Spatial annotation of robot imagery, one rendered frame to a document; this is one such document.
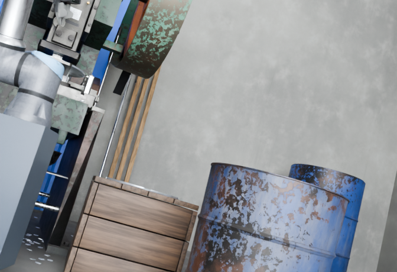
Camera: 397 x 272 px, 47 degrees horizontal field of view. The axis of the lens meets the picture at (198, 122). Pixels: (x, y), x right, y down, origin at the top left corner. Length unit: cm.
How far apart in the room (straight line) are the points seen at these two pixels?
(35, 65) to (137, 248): 69
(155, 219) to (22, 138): 52
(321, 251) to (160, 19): 130
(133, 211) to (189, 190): 210
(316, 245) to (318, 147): 305
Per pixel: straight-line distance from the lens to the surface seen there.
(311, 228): 122
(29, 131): 148
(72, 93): 217
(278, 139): 403
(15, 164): 148
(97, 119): 202
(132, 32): 272
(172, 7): 212
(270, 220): 119
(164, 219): 161
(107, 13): 230
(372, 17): 487
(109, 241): 159
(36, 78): 154
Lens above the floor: 34
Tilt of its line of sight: 10 degrees up
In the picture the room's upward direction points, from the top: 16 degrees clockwise
